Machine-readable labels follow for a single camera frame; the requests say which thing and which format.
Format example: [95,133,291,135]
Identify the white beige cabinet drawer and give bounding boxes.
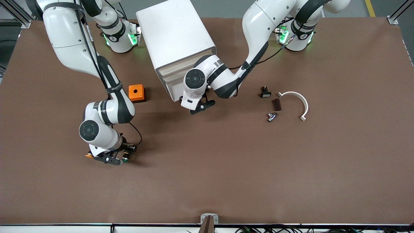
[164,76,185,102]
[158,52,212,77]
[161,66,188,84]

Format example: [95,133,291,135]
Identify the white drawer cabinet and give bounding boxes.
[136,0,217,102]

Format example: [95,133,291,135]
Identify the orange box with hole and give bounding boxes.
[128,84,146,104]

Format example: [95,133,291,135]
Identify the brown table cover sheet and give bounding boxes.
[0,16,414,225]

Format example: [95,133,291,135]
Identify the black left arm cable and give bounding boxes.
[226,32,291,75]

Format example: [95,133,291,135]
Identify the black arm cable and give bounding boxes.
[76,0,143,147]
[226,32,291,75]

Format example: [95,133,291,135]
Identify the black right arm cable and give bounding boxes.
[76,0,143,147]

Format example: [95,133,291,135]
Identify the white curved bracket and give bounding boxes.
[277,91,309,122]

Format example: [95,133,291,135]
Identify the grey mounting bracket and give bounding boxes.
[200,213,219,225]

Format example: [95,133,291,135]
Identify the black cable bundle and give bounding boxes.
[234,224,414,233]

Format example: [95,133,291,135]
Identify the aluminium frame strut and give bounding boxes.
[387,0,414,26]
[0,0,44,29]

